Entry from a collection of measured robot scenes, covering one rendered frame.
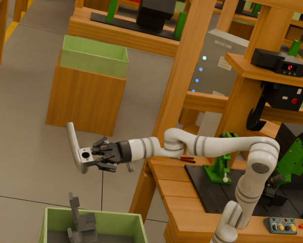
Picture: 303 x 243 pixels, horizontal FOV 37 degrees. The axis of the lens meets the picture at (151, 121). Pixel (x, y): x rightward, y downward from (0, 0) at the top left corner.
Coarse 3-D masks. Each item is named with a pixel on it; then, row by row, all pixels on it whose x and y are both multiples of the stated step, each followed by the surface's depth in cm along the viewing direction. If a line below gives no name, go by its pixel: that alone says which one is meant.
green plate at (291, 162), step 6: (294, 144) 239; (300, 144) 235; (288, 150) 241; (294, 150) 237; (300, 150) 233; (288, 156) 240; (294, 156) 236; (300, 156) 232; (282, 162) 242; (288, 162) 238; (294, 162) 234; (300, 162) 234; (276, 168) 244; (282, 168) 240; (288, 168) 236; (294, 168) 233; (300, 168) 236; (300, 174) 238
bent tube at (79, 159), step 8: (72, 128) 168; (72, 136) 166; (72, 144) 164; (72, 152) 163; (80, 152) 148; (88, 152) 148; (80, 160) 161; (88, 160) 146; (80, 168) 152; (88, 168) 153
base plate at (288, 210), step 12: (192, 168) 256; (192, 180) 246; (204, 180) 248; (204, 192) 238; (216, 192) 241; (228, 192) 244; (276, 192) 257; (288, 192) 260; (300, 192) 264; (204, 204) 229; (216, 204) 231; (288, 204) 249; (300, 204) 252; (276, 216) 235; (288, 216) 238; (300, 216) 241
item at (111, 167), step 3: (99, 165) 147; (102, 165) 147; (105, 165) 147; (108, 165) 148; (111, 165) 148; (114, 165) 148; (102, 168) 149; (105, 168) 149; (108, 168) 148; (111, 168) 147; (114, 168) 147; (108, 171) 149; (111, 171) 149; (114, 171) 149
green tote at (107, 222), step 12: (48, 216) 188; (60, 216) 189; (72, 216) 191; (96, 216) 193; (108, 216) 194; (120, 216) 195; (132, 216) 197; (48, 228) 191; (60, 228) 192; (72, 228) 194; (96, 228) 196; (108, 228) 197; (120, 228) 199; (132, 228) 200; (132, 240) 201; (144, 240) 184
